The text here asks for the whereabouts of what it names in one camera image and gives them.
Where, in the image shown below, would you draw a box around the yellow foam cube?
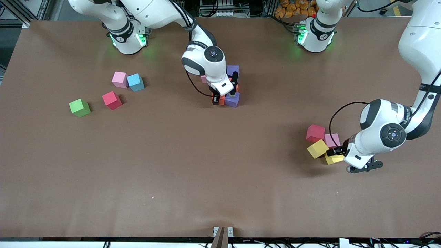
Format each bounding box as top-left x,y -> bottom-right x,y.
307,139 -> 330,159
324,154 -> 345,165

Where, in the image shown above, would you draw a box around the red foam cube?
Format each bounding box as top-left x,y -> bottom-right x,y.
102,91 -> 123,110
306,125 -> 326,143

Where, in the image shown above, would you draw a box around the green foam cube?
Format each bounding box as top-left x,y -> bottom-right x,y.
69,99 -> 91,118

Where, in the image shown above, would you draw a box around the white electrical device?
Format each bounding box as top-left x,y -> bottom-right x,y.
199,0 -> 235,18

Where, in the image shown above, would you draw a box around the blue foam cube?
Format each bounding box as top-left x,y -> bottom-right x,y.
127,73 -> 145,92

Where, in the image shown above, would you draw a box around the orange snack bags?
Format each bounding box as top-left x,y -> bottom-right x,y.
275,0 -> 318,18

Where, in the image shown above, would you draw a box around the black cable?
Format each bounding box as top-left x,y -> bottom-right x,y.
185,69 -> 213,98
329,101 -> 371,149

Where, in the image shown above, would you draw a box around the metal camera pole bracket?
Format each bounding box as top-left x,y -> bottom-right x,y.
213,226 -> 233,248

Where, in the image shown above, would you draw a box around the aluminium frame profile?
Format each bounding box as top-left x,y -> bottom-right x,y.
0,0 -> 52,29

